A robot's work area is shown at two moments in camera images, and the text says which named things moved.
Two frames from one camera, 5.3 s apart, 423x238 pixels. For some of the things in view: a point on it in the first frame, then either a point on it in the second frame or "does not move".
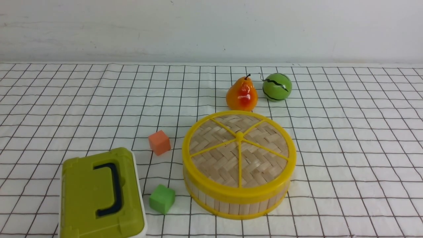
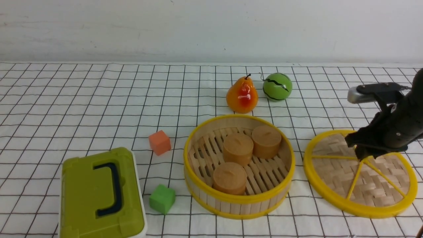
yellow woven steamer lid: x=239 y=156 → x=373 y=188
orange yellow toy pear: x=242 y=95 does not move
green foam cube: x=162 y=198 does not move
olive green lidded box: x=101 y=196 does not move
